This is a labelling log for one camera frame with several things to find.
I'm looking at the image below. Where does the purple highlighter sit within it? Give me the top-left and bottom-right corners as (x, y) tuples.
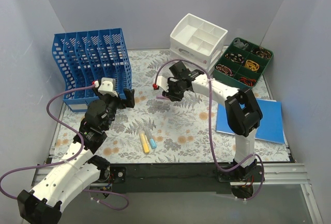
(156, 95), (169, 100)

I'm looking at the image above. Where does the yellow highlighter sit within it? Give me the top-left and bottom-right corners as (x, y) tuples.
(139, 131), (150, 154)

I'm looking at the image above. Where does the blue highlighter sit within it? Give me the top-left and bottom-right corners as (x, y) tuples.
(144, 127), (157, 149)

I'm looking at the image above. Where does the white drawer organizer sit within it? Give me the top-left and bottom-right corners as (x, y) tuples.
(170, 13), (228, 73)

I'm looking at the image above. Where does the blue plastic file rack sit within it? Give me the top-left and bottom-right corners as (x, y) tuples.
(52, 28), (132, 112)

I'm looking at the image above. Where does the blue notebook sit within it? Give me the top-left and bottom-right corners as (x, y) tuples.
(216, 99), (285, 144)

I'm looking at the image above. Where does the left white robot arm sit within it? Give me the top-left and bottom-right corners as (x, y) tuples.
(17, 88), (135, 223)

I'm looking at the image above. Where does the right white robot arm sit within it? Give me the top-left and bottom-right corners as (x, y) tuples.
(153, 59), (263, 181)

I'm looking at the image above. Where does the green compartment tray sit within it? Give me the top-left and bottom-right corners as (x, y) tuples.
(213, 37), (274, 88)

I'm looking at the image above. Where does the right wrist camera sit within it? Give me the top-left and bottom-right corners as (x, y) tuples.
(153, 76), (169, 92)

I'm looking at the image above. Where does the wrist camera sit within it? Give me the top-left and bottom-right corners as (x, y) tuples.
(153, 76), (169, 92)
(93, 77), (118, 97)

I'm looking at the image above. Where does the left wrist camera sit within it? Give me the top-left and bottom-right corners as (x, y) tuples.
(93, 77), (118, 97)

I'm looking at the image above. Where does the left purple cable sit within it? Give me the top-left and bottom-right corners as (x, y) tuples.
(0, 81), (129, 211)

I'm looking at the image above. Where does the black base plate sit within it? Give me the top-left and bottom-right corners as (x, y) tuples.
(80, 162), (267, 195)

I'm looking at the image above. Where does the aluminium frame rail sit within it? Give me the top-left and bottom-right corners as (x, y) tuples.
(22, 163), (324, 224)

